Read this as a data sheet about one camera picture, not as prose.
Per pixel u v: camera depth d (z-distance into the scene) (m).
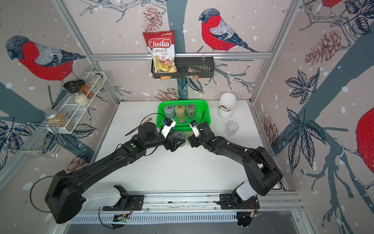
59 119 0.61
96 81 0.84
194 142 0.80
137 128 1.04
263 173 0.44
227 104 1.07
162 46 0.82
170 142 0.67
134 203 0.73
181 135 0.90
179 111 1.04
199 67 1.07
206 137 0.68
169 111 1.04
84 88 0.76
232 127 1.00
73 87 0.68
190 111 1.05
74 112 0.68
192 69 0.93
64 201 0.39
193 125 0.79
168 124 0.65
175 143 0.66
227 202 0.73
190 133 0.90
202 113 1.13
